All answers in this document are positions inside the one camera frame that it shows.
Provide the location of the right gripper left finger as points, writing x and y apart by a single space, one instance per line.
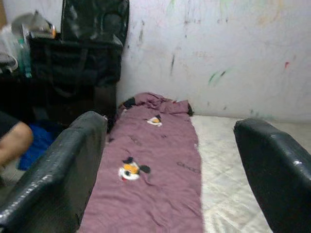
56 184

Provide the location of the pink cartoon print blanket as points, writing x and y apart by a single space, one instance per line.
158 194

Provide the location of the person in black dress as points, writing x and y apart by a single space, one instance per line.
14 140

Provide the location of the blue plastic container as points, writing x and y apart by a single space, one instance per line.
39 145

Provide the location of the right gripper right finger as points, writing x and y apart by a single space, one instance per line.
279 182

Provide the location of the tall glossy black bag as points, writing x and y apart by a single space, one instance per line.
97 19

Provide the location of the black bag with white print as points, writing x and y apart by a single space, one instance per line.
73 63

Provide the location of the grey quilted mattress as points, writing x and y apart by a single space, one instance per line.
223 182

